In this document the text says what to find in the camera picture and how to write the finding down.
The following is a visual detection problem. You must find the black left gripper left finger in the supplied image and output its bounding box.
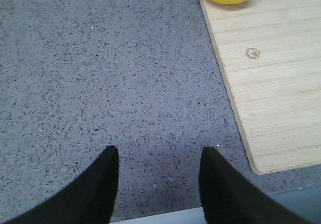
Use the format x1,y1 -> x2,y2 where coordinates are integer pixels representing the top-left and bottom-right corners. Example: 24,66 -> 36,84
9,146 -> 119,223

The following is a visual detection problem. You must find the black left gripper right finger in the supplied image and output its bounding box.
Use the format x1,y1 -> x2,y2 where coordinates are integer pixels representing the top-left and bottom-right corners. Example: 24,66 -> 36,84
199,147 -> 309,223

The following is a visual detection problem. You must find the light wooden cutting board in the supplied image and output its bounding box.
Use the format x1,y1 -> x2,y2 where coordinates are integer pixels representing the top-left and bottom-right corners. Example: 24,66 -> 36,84
199,0 -> 320,174

